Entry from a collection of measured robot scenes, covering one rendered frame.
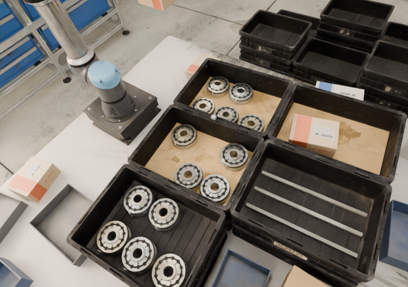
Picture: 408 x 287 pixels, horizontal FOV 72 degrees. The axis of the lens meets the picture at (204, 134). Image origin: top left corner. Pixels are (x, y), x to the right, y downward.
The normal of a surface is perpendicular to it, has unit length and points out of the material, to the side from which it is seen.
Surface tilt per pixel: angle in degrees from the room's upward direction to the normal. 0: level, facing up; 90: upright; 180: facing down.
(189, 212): 0
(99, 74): 10
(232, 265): 0
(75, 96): 0
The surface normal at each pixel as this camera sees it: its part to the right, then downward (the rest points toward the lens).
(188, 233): -0.11, -0.58
